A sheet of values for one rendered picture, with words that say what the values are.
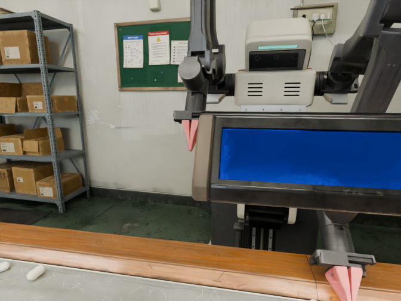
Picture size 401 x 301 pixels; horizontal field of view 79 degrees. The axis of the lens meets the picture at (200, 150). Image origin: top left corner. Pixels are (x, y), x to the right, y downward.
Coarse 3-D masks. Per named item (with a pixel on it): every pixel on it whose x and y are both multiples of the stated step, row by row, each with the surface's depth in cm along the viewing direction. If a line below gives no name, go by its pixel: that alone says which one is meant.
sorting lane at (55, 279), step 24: (24, 264) 58; (0, 288) 50; (24, 288) 50; (48, 288) 50; (72, 288) 50; (96, 288) 50; (120, 288) 50; (144, 288) 50; (168, 288) 50; (192, 288) 50; (216, 288) 50
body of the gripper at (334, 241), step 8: (320, 232) 52; (328, 232) 50; (336, 232) 49; (344, 232) 49; (328, 240) 49; (336, 240) 48; (344, 240) 48; (328, 248) 48; (336, 248) 47; (344, 248) 47; (352, 248) 47; (312, 256) 49; (352, 256) 46; (360, 256) 45; (368, 256) 45; (312, 264) 50
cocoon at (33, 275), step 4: (36, 268) 53; (40, 268) 53; (44, 268) 54; (32, 272) 52; (36, 272) 52; (40, 272) 53; (28, 276) 51; (32, 276) 52; (36, 276) 52; (32, 280) 52
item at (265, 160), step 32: (224, 128) 21; (256, 128) 20; (288, 128) 20; (320, 128) 19; (352, 128) 19; (384, 128) 19; (224, 160) 20; (256, 160) 20; (288, 160) 19; (320, 160) 19; (352, 160) 18; (384, 160) 18; (192, 192) 20; (224, 192) 19; (256, 192) 19; (288, 192) 18; (320, 192) 18; (352, 192) 17; (384, 192) 17
